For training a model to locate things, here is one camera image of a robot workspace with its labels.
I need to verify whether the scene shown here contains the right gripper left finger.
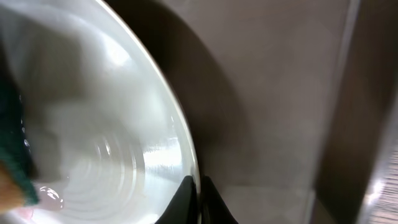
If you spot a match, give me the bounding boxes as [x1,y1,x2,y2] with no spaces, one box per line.
[155,175,197,224]

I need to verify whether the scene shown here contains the dark brown serving tray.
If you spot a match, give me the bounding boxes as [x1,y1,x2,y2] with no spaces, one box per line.
[109,1,397,223]

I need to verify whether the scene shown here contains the yellow green sponge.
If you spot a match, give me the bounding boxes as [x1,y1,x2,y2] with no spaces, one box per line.
[1,48,39,214]

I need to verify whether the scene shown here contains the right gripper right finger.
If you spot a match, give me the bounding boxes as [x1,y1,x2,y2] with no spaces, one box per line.
[201,176,238,224]

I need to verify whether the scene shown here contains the light grey plate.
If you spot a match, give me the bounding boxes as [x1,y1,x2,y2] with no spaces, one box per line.
[1,1,200,223]

